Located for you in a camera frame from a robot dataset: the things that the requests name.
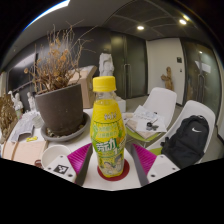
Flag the long ceiling light strip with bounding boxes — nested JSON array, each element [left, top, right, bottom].
[[23, 0, 71, 31]]

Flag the brown cardboard box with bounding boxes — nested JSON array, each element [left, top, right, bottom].
[[68, 65, 99, 109]]

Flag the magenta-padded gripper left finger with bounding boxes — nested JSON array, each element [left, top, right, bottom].
[[43, 142, 95, 187]]

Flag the grey pot with dried plant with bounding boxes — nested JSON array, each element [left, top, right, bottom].
[[23, 24, 85, 137]]

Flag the white chair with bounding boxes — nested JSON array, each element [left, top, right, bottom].
[[125, 87, 178, 148], [146, 99, 217, 165]]

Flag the small white figurine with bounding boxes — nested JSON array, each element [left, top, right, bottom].
[[12, 92, 24, 120]]

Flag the black backpack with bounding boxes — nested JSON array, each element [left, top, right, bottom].
[[160, 114, 210, 170]]

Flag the small yellow strip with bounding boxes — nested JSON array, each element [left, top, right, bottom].
[[25, 135, 39, 143]]

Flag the printed paper sheets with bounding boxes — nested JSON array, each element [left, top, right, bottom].
[[8, 111, 43, 143]]

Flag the flat round red coaster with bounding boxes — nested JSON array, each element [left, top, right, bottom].
[[96, 159, 131, 182]]

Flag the wooden figure statue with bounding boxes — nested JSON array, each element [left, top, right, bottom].
[[160, 66, 175, 91]]

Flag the grey plant saucer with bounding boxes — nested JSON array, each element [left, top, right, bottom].
[[40, 111, 92, 144]]

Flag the ceiling spotlights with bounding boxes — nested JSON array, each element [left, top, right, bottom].
[[136, 14, 188, 32]]

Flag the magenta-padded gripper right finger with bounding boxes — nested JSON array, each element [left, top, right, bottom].
[[129, 142, 181, 187]]

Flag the white torso statue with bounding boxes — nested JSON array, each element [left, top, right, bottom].
[[98, 52, 127, 114]]

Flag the stack of papers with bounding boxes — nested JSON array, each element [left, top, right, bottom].
[[125, 104, 168, 140]]

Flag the black wall screen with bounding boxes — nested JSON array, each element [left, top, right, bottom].
[[7, 54, 45, 93]]

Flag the yellow drink bottle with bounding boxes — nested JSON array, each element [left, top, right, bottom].
[[89, 75, 128, 179]]

